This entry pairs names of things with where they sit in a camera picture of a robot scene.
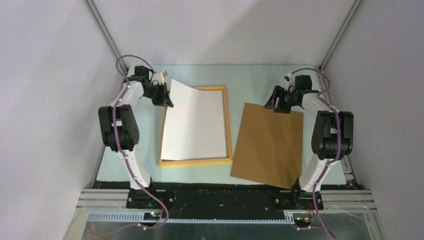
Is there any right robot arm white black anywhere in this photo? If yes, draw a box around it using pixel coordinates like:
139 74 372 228
263 73 354 209

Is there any aluminium corner post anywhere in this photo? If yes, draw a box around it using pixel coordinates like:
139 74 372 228
318 0 364 70
83 0 122 60

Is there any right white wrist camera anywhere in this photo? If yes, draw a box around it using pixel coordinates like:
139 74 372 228
284 72 295 89

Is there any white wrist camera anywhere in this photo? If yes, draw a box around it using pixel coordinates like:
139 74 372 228
151 70 168 86
284 72 295 89

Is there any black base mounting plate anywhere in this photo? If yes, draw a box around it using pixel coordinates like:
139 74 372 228
92 180 360 221

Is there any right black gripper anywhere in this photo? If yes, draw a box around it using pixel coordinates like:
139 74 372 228
263 85 298 114

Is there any right aluminium corner post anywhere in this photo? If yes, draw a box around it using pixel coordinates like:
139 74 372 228
318 0 364 70

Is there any brown cardboard backing board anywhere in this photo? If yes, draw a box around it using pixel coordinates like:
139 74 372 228
230 103 304 189

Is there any left aluminium corner post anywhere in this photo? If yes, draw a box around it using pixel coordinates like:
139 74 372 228
83 0 122 60

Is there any aluminium extrusion rail front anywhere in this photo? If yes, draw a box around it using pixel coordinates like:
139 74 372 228
76 189 377 224

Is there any orange flower photo print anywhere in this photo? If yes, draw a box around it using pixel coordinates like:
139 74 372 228
160 79 228 161

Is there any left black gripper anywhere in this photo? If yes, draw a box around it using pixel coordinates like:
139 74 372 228
142 82 174 108

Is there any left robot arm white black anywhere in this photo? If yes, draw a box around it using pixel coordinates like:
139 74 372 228
98 66 174 190

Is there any yellow wooden picture frame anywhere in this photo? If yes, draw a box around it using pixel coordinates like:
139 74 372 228
157 85 234 167

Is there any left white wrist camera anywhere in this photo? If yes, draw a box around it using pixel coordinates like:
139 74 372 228
151 70 168 86

